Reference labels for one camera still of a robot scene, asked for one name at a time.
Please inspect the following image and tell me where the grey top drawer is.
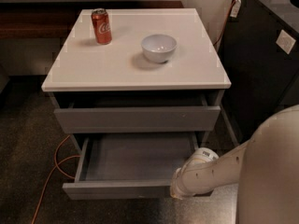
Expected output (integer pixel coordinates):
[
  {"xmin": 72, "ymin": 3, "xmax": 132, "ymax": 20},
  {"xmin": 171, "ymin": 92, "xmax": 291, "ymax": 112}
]
[{"xmin": 54, "ymin": 105, "xmax": 221, "ymax": 133}]

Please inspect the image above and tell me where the orange cable on floor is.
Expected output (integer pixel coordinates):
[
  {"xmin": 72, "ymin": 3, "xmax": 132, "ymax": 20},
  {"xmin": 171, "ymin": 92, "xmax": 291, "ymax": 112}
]
[{"xmin": 30, "ymin": 134, "xmax": 81, "ymax": 224}]

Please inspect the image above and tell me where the dark wooden bench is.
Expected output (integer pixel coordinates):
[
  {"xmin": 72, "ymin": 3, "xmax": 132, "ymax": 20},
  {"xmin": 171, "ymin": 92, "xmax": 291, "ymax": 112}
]
[{"xmin": 0, "ymin": 1, "xmax": 183, "ymax": 39}]

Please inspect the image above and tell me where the white sticker on cabinet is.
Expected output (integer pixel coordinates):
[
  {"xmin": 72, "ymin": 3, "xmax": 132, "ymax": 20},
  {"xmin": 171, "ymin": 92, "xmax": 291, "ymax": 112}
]
[{"xmin": 276, "ymin": 30, "xmax": 296, "ymax": 54}]

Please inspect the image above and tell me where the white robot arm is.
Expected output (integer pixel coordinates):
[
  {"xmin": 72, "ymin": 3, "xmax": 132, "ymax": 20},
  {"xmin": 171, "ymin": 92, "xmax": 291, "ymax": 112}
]
[{"xmin": 170, "ymin": 105, "xmax": 299, "ymax": 224}]

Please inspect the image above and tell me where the grey drawer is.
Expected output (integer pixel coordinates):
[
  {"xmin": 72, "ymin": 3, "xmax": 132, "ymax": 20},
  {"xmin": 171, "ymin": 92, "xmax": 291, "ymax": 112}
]
[
  {"xmin": 54, "ymin": 105, "xmax": 221, "ymax": 133},
  {"xmin": 63, "ymin": 133, "xmax": 199, "ymax": 200}
]

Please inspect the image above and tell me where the white ceramic bowl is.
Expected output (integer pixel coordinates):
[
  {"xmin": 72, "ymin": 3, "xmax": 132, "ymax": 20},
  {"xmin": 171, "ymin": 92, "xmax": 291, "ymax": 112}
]
[{"xmin": 141, "ymin": 35, "xmax": 178, "ymax": 63}]

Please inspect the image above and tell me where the black cabinet on right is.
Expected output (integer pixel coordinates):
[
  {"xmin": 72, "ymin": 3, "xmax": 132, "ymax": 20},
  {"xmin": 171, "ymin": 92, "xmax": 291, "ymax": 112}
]
[{"xmin": 219, "ymin": 0, "xmax": 299, "ymax": 143}]

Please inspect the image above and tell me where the orange cable with white tag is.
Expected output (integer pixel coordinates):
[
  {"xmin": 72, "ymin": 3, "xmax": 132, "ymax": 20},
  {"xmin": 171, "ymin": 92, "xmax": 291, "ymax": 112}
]
[{"xmin": 212, "ymin": 0, "xmax": 299, "ymax": 47}]

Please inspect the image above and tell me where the white top grey drawer cabinet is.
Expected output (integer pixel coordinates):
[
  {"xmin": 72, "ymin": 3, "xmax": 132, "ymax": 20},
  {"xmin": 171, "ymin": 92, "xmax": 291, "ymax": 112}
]
[{"xmin": 41, "ymin": 7, "xmax": 233, "ymax": 151}]

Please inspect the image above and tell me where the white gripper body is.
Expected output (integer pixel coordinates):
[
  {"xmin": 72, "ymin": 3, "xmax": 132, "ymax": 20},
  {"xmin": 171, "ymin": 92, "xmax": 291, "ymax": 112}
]
[{"xmin": 170, "ymin": 168, "xmax": 190, "ymax": 200}]

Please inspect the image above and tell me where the red cola can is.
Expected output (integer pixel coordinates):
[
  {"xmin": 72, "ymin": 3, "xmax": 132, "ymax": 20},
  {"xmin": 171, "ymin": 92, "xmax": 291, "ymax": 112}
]
[{"xmin": 91, "ymin": 8, "xmax": 112, "ymax": 45}]

